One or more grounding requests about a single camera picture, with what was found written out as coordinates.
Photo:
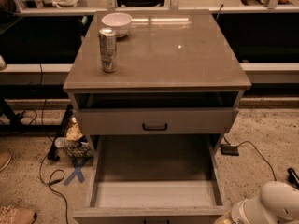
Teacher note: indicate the padded gripper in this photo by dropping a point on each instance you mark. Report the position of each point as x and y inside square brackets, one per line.
[238, 209]

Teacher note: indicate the grey drawer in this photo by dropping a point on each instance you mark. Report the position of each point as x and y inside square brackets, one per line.
[155, 121]
[154, 179]

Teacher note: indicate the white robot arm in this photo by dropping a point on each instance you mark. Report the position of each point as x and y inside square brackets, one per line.
[277, 203]

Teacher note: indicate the grey top drawer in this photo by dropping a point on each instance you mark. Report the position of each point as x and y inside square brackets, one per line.
[155, 121]

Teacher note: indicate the grey drawer cabinet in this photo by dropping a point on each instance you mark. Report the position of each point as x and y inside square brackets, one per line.
[168, 60]

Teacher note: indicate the black foot pedal box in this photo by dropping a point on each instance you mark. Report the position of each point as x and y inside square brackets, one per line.
[229, 150]

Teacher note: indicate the black device right edge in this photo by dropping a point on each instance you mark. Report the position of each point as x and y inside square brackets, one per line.
[293, 177]

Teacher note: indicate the blue tape cross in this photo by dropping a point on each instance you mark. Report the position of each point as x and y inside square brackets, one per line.
[78, 164]

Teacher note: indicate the black leaning board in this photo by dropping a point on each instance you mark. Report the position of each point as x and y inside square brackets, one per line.
[52, 156]

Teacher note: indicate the silver drink can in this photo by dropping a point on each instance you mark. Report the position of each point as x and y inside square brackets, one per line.
[108, 49]

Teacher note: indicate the tan shoe lower left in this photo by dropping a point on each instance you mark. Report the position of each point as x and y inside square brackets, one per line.
[12, 215]

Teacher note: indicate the white ceramic bowl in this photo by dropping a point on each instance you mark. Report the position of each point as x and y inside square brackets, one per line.
[120, 22]

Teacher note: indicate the wire basket with snacks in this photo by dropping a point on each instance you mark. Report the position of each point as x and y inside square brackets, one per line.
[72, 142]

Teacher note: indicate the white low shelf rail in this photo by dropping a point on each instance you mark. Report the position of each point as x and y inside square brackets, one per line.
[26, 74]

